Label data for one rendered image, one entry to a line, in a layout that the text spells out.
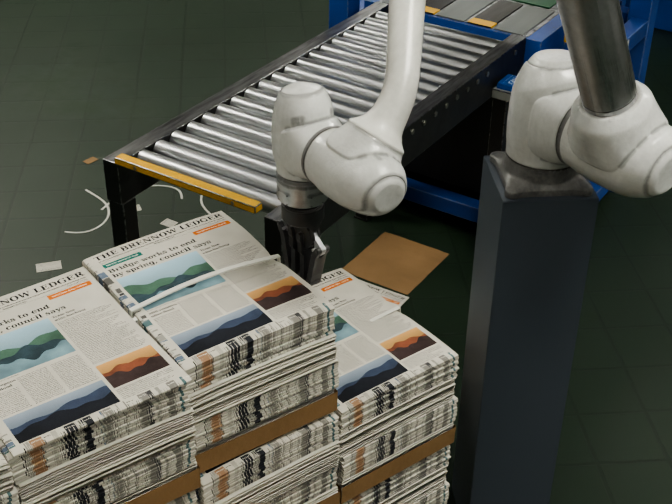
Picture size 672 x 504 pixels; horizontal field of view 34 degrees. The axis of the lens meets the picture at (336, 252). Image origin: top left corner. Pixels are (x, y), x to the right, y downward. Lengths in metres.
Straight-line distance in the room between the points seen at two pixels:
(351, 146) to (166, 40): 3.97
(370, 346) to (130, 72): 3.36
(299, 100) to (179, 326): 0.41
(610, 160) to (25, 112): 3.36
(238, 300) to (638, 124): 0.78
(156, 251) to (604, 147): 0.83
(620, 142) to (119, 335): 0.95
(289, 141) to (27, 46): 3.96
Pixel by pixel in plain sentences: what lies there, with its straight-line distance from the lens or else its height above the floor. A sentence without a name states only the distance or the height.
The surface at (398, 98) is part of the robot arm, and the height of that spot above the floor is 1.40.
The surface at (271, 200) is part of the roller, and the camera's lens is 2.65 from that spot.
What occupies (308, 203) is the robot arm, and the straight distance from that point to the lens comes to 1.88.
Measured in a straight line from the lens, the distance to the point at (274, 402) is 1.86.
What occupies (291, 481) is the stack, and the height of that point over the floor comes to 0.74.
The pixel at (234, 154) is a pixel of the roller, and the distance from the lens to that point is 2.85.
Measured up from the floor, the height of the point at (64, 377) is 1.07.
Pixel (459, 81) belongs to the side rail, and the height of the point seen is 0.80.
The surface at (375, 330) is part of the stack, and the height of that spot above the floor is 0.83.
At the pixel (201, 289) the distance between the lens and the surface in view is 1.89.
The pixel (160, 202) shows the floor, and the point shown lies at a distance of 4.23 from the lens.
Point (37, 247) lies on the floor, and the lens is 4.05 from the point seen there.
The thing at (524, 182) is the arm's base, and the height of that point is 1.02.
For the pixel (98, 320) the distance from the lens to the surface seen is 1.83.
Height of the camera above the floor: 2.14
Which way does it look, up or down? 33 degrees down
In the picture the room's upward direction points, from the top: 1 degrees clockwise
